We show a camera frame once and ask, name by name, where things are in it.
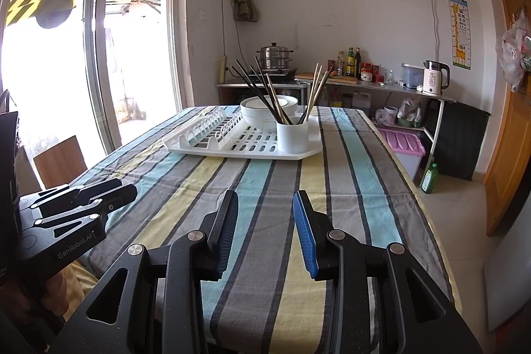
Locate sliding glass door frame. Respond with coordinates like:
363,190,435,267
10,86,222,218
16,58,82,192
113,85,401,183
0,0,195,156

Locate person's left hand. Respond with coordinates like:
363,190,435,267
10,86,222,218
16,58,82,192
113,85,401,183
17,273,68,320

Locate white ceramic bowl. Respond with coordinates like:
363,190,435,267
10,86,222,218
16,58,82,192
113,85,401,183
265,95,299,119
241,97,290,131

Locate wooden door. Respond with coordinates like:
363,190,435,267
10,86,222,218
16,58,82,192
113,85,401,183
483,0,531,237

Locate giraffe wall poster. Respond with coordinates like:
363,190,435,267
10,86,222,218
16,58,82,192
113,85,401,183
447,0,474,71

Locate striped tablecloth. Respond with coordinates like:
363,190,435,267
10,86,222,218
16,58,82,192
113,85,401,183
68,105,455,354

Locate pink lid storage box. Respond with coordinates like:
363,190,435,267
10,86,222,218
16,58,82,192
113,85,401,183
375,126,427,181

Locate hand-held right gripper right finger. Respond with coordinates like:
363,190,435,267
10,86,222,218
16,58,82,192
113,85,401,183
292,190,484,354

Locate steel steamer pot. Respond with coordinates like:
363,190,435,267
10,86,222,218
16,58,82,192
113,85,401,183
256,43,294,71

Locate white electric kettle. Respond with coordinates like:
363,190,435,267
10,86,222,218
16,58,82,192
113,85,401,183
422,61,451,96

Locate black induction cooker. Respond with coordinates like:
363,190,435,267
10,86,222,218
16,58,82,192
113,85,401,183
245,67,299,80

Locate wall cable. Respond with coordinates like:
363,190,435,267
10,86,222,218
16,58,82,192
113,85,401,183
417,0,441,63

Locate steel stove table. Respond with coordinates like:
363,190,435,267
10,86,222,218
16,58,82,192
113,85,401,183
216,79,310,108

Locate wooden cutting board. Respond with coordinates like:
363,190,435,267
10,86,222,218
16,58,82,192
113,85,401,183
295,72,358,85

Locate hanging plastic bag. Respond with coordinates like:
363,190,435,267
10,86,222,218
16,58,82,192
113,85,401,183
496,8,531,93

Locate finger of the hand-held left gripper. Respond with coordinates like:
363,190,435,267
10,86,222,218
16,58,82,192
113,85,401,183
33,184,138,234
30,178,123,214

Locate yellow black striped sign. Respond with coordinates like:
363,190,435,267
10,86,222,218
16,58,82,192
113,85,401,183
5,0,82,30

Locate clear plastic lidded container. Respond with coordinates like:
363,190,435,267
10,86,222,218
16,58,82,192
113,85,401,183
401,64,426,90

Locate white plastic dish rack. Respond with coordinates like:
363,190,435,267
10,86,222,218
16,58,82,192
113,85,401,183
162,107,323,161

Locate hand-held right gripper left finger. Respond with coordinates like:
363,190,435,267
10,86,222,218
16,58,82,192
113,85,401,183
47,190,240,354

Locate white cup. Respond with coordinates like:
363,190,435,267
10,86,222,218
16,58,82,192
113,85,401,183
276,115,310,155

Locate black board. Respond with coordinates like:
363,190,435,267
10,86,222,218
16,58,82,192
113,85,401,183
423,99,491,181

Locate steel shelf table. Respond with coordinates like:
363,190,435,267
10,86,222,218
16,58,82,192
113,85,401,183
296,76,456,169

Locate green glass bottle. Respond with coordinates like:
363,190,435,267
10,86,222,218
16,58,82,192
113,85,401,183
420,163,439,194

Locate wooden chair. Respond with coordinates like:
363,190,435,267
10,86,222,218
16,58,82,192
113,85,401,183
33,135,88,189

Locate plastic bags under shelf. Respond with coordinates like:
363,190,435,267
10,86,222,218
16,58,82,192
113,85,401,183
398,99,424,129

